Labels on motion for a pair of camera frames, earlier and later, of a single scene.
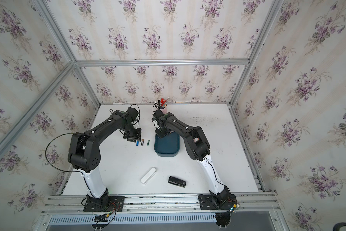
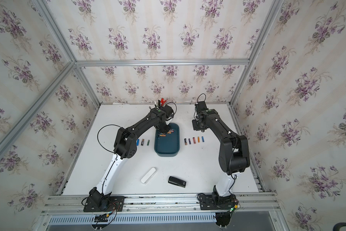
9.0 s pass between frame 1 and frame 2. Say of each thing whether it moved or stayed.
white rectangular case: stayed
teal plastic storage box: stayed
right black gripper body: moved
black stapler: stayed
